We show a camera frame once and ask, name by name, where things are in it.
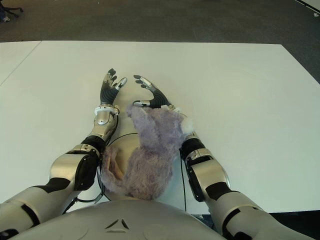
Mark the black office chair base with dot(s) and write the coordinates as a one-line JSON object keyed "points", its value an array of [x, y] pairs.
{"points": [[15, 10]]}

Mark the silver robot torso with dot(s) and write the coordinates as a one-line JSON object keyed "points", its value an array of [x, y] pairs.
{"points": [[100, 220]]}

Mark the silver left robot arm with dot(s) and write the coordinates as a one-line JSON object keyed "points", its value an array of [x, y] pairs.
{"points": [[67, 167]]}

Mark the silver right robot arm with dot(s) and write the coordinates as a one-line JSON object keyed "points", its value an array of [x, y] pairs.
{"points": [[207, 170]]}

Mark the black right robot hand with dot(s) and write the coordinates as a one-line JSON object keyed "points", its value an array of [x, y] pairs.
{"points": [[160, 100]]}

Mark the white plate with black rim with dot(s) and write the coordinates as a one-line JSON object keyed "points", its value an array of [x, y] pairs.
{"points": [[127, 142]]}

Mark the purple plush bunny doll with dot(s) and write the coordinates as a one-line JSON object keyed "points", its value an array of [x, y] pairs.
{"points": [[155, 140]]}

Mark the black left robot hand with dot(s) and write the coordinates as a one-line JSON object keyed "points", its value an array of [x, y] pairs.
{"points": [[107, 96]]}

